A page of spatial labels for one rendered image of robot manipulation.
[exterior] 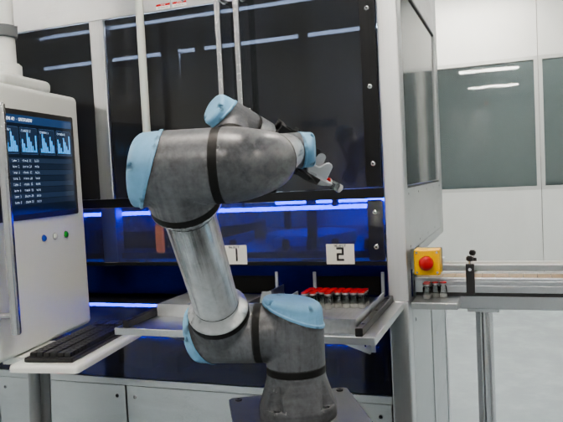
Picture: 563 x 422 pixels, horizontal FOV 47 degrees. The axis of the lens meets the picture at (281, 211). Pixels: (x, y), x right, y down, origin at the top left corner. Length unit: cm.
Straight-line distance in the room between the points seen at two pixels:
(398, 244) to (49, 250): 103
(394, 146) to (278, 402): 87
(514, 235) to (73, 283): 494
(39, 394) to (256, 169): 145
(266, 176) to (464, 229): 558
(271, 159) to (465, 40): 566
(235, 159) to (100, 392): 158
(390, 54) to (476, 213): 466
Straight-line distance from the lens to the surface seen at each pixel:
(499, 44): 652
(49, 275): 205
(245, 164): 92
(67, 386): 246
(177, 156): 94
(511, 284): 196
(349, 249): 189
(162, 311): 186
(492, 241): 647
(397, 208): 186
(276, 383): 126
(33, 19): 245
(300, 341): 122
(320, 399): 126
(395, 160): 185
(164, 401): 225
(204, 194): 94
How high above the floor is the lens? 125
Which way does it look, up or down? 3 degrees down
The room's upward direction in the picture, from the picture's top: 3 degrees counter-clockwise
